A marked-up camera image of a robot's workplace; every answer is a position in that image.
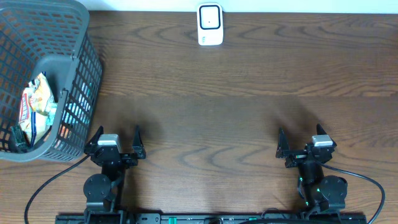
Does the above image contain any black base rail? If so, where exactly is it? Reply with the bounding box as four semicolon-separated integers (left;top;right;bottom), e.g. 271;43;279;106
55;212;366;224

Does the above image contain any large yellow snack bag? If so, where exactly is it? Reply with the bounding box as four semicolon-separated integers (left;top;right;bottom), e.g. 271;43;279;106
19;72;57;147

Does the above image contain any white barcode scanner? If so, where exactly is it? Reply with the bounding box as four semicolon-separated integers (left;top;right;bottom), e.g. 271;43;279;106
197;2;224;46

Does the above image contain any dark green round-label packet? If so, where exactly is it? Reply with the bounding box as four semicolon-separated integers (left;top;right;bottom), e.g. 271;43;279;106
11;126;29;154

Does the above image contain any grey plastic mesh basket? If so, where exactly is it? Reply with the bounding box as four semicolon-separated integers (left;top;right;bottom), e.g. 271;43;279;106
1;0;103;162

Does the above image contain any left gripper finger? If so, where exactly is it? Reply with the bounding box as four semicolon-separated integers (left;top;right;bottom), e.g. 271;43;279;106
88;126;104;145
132;126;146;159

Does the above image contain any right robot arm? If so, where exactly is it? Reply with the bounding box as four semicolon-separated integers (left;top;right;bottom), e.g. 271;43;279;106
275;124;348;213

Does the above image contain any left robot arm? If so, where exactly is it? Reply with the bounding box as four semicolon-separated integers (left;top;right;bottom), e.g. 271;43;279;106
83;126;146;223

